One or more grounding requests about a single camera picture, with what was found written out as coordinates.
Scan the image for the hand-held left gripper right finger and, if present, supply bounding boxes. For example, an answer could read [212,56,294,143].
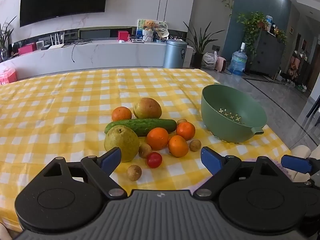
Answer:
[192,147,284,198]

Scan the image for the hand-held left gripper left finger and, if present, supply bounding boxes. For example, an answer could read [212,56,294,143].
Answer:
[41,147,127,198]

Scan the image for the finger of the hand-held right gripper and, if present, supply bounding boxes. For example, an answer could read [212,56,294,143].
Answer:
[281,155,320,175]

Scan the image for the green pear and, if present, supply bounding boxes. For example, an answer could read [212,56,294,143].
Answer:
[104,125,140,162]

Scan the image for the orange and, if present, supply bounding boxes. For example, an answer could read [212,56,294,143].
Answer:
[111,107,132,122]
[168,135,189,158]
[146,127,169,150]
[176,122,196,141]

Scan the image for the green colander bowl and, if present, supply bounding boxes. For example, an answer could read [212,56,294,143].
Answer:
[201,84,268,143]

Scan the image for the red cherry tomato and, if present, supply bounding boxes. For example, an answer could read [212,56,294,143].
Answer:
[146,152,162,168]

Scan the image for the green cucumber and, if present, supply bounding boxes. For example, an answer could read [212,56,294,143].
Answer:
[104,118,177,137]

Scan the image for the reddish yellow apple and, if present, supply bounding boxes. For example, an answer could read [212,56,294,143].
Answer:
[133,97,162,119]

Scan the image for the cream chair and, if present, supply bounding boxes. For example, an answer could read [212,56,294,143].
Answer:
[291,145,312,183]

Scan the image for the yellow checked tablecloth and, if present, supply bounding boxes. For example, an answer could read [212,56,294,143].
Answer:
[0,68,292,232]

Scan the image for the small pink heater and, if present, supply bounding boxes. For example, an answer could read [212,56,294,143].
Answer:
[215,56,227,72]

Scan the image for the white plastic bag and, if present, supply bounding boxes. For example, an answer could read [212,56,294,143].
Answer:
[201,52,217,70]

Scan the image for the potted long-leaf plant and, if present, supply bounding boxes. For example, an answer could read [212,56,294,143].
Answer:
[184,21,225,68]

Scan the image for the blue water jug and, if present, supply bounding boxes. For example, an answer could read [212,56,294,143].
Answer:
[227,42,248,76]

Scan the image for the white marble television console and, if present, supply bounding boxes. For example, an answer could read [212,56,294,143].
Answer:
[0,40,194,80]

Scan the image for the blue-grey trash can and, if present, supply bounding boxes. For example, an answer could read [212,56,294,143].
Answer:
[163,39,188,69]

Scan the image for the dark grey cabinet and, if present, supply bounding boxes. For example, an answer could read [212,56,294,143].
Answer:
[250,29,285,78]

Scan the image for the white router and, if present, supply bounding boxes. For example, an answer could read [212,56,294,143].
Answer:
[49,32,65,50]

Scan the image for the green-framed black soundbar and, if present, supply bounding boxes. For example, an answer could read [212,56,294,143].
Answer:
[78,27,110,40]

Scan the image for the painted canvas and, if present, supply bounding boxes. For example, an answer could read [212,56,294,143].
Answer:
[137,19,145,40]

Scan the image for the pink plastic container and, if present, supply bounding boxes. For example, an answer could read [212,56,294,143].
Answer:
[0,64,17,85]

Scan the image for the trailing pothos plant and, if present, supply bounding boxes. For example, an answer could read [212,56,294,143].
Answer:
[236,11,268,55]

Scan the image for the pink box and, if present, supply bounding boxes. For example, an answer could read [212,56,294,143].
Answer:
[18,43,36,55]

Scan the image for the printed hat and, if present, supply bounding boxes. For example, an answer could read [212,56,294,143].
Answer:
[154,21,169,39]

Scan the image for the green grass-leaf plant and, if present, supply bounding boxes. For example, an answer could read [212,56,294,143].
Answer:
[0,16,17,62]

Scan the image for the black cable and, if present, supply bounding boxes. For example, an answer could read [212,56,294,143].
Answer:
[72,39,93,63]

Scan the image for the black wall television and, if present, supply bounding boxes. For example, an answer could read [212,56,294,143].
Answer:
[19,0,109,27]

